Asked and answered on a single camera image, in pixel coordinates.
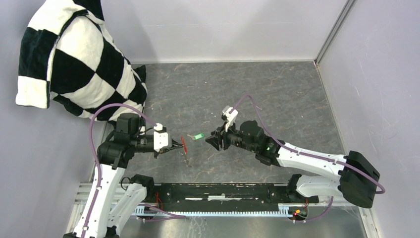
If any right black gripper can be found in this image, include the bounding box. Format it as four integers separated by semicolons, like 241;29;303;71
205;120;257;154

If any key with green tag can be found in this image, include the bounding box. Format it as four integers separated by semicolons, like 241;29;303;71
187;133;205;140

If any metal key holder red handle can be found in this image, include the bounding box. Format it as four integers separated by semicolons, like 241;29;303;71
180;136;191;167

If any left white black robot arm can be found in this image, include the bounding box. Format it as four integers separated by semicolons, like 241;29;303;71
64;113;185;238

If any black white checkered cloth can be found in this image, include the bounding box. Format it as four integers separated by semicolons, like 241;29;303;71
15;0;147;121

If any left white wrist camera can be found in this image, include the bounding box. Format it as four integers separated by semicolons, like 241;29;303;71
153;123;171;152

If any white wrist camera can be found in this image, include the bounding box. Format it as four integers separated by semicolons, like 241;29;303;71
222;106;238;132
153;123;171;152

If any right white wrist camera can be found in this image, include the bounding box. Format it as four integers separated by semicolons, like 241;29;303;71
222;106;238;132

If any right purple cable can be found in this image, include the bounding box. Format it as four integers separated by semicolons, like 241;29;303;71
231;94;386;224

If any purple cable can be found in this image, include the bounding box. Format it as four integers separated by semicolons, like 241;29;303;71
80;103;185;238
231;94;386;224

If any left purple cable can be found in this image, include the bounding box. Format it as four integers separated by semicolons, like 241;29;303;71
80;103;185;238

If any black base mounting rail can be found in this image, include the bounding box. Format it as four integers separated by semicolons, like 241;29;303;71
143;183;319;212

